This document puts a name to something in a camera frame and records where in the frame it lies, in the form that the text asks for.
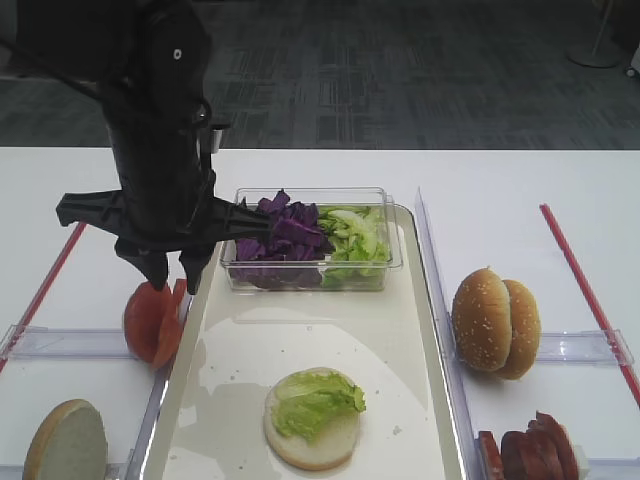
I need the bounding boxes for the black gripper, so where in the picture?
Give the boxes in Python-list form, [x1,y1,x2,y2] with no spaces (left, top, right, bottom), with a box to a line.
[56,74,272,295]

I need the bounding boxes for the tomato slices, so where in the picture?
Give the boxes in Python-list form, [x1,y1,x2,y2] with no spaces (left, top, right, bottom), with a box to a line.
[151,279,187,370]

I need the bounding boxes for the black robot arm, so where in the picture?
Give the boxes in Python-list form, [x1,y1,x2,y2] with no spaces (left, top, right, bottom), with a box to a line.
[1,1,271,293]

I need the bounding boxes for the green lettuce pieces in container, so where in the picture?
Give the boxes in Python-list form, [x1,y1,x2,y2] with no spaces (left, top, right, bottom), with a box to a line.
[318,205,391,291]

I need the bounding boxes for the small tomato slice right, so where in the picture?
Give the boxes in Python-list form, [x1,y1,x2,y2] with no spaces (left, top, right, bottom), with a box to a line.
[478,431,505,480]

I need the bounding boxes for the purple cabbage pieces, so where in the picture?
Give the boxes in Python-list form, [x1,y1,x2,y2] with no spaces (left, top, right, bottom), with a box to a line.
[230,190,334,290]

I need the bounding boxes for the clear plastic salad container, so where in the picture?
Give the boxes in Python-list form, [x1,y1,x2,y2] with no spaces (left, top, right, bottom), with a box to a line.
[220,187,403,292]

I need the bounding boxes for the white rectangular tray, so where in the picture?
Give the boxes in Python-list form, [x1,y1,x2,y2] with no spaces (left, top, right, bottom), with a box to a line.
[143,206,465,479]

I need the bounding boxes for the upper left clear holder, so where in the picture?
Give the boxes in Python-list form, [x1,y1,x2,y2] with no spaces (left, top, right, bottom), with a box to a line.
[1,325,134,360]

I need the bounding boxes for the left red strip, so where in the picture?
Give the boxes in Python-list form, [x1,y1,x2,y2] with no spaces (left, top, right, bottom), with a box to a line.
[0,223,86,372]

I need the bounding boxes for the red strip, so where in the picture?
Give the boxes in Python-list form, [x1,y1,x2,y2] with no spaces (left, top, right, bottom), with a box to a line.
[539,203,639,404]
[0,223,86,372]

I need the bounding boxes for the left long clear divider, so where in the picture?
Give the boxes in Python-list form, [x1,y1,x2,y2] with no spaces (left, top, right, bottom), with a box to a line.
[123,294,202,479]

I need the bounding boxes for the long clear divider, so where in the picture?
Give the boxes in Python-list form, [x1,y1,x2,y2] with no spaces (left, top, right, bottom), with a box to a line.
[123,294,202,479]
[414,189,485,479]

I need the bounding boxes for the bun half standing left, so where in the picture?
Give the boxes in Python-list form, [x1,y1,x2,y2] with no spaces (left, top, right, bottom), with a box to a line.
[22,399,108,480]

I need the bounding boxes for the bottom bun on tray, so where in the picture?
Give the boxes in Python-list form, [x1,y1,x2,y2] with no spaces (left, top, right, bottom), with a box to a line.
[263,367,366,471]

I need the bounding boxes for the right long clear divider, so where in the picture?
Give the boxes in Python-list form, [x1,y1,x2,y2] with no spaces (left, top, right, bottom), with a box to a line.
[414,189,485,479]

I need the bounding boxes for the front sesame bun top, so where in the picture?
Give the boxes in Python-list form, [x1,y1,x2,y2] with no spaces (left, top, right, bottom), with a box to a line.
[451,268,512,372]

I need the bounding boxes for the sesame bun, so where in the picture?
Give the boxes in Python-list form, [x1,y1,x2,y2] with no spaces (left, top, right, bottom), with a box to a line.
[495,279,541,380]
[451,268,512,372]

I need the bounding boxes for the rear sesame bun top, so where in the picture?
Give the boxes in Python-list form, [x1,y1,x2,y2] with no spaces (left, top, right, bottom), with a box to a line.
[495,279,541,380]

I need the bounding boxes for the right red strip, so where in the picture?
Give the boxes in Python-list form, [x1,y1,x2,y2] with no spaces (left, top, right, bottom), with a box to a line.
[539,203,639,404]

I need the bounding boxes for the upper right clear holder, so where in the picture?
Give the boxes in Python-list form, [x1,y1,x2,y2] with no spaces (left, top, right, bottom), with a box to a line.
[535,329,635,366]

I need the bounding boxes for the white stand base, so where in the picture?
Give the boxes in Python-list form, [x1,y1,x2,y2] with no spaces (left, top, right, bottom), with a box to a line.
[565,0,620,69]

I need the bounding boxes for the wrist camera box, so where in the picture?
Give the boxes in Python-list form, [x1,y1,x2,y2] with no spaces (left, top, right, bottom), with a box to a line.
[197,122,231,157]

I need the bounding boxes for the black cable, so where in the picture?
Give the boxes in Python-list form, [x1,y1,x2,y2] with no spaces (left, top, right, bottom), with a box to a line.
[0,37,214,241]

